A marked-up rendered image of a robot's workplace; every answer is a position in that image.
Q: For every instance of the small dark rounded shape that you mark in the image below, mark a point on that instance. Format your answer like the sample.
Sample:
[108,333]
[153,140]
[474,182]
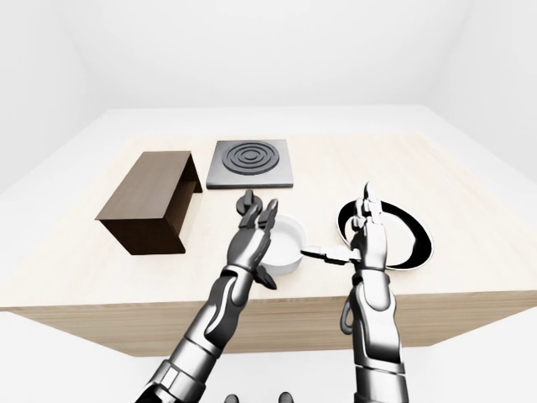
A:
[231,399]
[285,397]

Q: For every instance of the black plate with white rim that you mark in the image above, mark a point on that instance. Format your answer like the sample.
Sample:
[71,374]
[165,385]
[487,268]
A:
[413,252]

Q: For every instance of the round black stove knob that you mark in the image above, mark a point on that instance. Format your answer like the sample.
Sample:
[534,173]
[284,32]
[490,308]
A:
[248,202]

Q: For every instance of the flat grey stove plate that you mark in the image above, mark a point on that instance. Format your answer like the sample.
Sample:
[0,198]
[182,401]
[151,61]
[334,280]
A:
[274,176]

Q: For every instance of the dark brown wooden cabinet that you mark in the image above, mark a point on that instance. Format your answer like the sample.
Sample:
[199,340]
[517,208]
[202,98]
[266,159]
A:
[140,197]

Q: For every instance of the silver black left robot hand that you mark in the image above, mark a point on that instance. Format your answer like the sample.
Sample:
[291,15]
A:
[247,245]

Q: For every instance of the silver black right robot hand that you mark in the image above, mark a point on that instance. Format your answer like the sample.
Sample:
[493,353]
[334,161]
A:
[371,245]

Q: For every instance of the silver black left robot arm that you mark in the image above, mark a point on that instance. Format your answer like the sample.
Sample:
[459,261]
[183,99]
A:
[210,323]

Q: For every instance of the white bowl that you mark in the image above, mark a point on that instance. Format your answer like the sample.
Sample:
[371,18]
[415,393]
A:
[287,239]

